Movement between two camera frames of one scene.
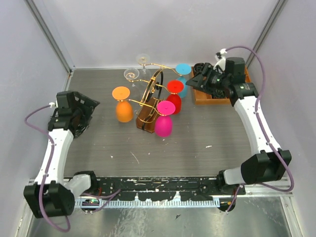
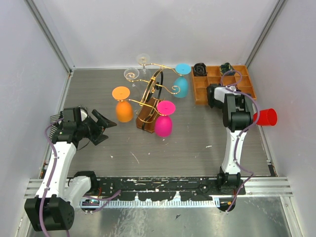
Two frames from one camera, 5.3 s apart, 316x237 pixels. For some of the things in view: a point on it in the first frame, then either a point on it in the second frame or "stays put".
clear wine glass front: (132, 73) stays put
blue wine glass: (182, 69) stays put
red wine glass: (175, 87) to (266, 117)
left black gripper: (89, 105) to (98, 137)
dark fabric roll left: (198, 68) stays put
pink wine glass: (163, 124) stays put
